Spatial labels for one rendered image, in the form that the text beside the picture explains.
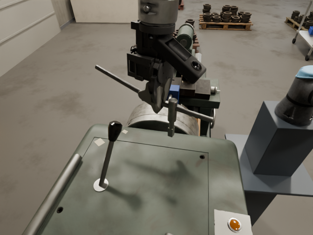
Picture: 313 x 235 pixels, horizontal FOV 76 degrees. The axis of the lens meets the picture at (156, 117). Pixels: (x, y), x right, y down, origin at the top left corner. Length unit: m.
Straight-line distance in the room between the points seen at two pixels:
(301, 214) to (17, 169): 2.65
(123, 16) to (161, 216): 6.02
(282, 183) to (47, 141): 2.29
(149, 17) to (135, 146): 0.35
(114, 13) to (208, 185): 6.03
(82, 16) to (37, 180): 5.18
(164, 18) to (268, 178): 1.05
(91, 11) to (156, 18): 6.16
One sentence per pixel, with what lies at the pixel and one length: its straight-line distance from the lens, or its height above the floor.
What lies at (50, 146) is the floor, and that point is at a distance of 2.55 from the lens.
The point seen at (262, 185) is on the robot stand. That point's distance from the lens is 1.22.
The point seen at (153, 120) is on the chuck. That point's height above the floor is 1.24.
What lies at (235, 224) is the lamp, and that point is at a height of 1.26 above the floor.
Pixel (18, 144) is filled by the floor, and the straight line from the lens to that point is 2.78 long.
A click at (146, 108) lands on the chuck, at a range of 0.76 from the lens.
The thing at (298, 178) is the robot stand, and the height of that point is 0.75.
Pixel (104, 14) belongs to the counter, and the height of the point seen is 0.21.
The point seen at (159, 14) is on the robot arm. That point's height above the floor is 1.61.
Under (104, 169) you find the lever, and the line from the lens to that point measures 0.51.
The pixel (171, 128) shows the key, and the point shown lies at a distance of 0.52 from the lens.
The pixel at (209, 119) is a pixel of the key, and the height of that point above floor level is 1.41.
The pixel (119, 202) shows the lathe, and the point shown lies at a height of 1.25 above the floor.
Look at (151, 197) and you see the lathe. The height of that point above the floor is 1.25.
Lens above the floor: 1.70
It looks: 41 degrees down
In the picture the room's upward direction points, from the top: 1 degrees counter-clockwise
